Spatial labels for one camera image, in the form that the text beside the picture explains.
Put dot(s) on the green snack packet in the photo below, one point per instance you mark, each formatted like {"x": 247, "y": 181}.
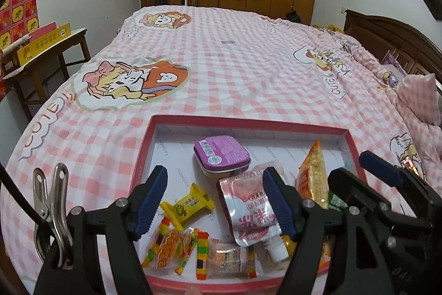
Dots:
{"x": 336, "y": 203}

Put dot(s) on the red cardboard box tray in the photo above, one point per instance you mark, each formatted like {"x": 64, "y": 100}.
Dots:
{"x": 172, "y": 143}

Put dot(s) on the metal spring clip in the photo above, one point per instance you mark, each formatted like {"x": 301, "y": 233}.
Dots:
{"x": 51, "y": 212}

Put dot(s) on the pink checked pillow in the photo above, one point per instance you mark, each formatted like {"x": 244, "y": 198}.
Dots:
{"x": 421, "y": 98}

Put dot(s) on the black bag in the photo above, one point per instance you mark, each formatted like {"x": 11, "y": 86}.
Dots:
{"x": 293, "y": 15}

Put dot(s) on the purple printed bag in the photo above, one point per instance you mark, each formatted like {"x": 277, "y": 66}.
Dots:
{"x": 393, "y": 65}

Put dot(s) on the orange burger gummy packet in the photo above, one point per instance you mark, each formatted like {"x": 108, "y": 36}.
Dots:
{"x": 169, "y": 246}

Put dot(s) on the yellow cloth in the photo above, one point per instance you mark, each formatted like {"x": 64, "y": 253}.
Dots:
{"x": 334, "y": 28}

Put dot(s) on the wooden headboard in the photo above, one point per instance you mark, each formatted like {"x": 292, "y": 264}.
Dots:
{"x": 386, "y": 35}

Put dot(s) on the clear rainbow-edged gummy packet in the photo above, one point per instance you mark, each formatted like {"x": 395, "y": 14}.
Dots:
{"x": 224, "y": 255}

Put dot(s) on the purple tin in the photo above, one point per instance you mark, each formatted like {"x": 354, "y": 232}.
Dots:
{"x": 221, "y": 150}

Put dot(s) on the pink jelly drink pouch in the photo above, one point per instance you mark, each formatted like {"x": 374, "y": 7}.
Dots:
{"x": 245, "y": 212}

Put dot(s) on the red yellow patterned wall poster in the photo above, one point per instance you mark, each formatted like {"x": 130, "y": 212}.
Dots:
{"x": 20, "y": 11}

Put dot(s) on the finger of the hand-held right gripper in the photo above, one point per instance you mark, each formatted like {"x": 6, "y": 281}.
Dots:
{"x": 348, "y": 186}
{"x": 383, "y": 169}

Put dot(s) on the yellow candy packet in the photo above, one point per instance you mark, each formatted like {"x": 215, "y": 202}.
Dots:
{"x": 186, "y": 207}

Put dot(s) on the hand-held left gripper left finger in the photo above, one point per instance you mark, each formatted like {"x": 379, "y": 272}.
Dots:
{"x": 150, "y": 205}

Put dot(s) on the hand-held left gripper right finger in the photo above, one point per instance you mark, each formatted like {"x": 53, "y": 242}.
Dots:
{"x": 281, "y": 205}

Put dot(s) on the wooden side table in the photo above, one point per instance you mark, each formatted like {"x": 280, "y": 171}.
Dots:
{"x": 51, "y": 49}

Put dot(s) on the rolled paper tube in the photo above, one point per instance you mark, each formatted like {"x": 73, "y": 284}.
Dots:
{"x": 15, "y": 44}

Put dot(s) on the yellow pudding cup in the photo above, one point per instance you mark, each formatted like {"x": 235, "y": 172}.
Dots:
{"x": 289, "y": 245}

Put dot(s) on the yellow cardboard box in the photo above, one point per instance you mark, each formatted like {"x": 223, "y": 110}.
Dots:
{"x": 45, "y": 44}

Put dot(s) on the orange noodle snack packet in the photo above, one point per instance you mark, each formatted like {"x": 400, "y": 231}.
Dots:
{"x": 310, "y": 174}

